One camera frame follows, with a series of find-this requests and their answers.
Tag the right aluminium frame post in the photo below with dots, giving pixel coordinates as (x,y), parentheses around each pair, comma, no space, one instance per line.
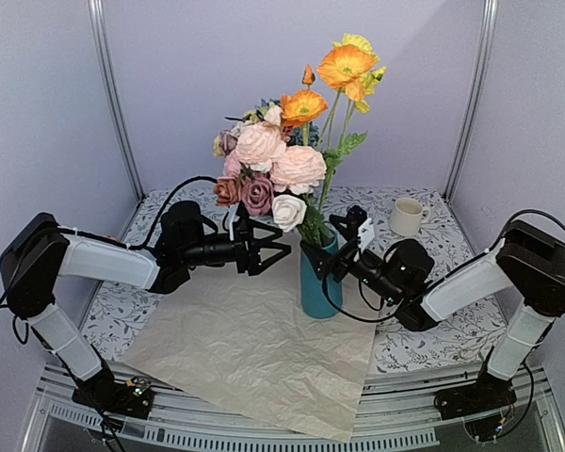
(482,62)

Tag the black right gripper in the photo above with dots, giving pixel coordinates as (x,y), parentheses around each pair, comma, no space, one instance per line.
(344,259)

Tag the cream wrapping paper sheet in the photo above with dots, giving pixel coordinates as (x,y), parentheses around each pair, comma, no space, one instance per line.
(245,345)

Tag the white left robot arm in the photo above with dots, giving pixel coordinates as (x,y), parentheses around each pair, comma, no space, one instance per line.
(46,260)

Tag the teal vase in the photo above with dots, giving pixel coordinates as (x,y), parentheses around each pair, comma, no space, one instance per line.
(313,301)

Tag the orange poppy stem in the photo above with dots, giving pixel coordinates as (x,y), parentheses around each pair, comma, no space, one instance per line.
(331,92)

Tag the yellow rose stem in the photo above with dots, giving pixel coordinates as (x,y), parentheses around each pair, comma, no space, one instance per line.
(245,117)

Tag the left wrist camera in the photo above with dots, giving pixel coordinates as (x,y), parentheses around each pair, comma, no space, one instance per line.
(233,218)

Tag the aluminium table front rail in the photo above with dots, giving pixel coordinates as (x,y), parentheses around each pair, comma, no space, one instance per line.
(396,413)

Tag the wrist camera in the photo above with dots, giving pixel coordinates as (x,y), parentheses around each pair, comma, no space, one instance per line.
(233,218)
(367,232)

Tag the left aluminium frame post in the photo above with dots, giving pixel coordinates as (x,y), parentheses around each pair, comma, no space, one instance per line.
(99,32)

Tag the white and mauve rose stem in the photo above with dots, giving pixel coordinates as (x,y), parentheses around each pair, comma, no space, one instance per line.
(288,211)

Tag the cream mug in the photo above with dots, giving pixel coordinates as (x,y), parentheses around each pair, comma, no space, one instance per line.
(407,217)

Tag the pink rose stem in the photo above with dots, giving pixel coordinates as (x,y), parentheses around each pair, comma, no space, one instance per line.
(226,142)

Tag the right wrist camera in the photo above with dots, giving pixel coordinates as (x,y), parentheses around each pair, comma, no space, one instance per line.
(367,232)

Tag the aluminium frame post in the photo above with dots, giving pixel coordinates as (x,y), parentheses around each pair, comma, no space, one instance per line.
(482,62)
(99,32)

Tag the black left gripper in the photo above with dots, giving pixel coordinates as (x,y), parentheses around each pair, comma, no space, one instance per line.
(243,255)

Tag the large pink peony stem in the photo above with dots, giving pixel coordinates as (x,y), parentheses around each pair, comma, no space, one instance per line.
(232,166)

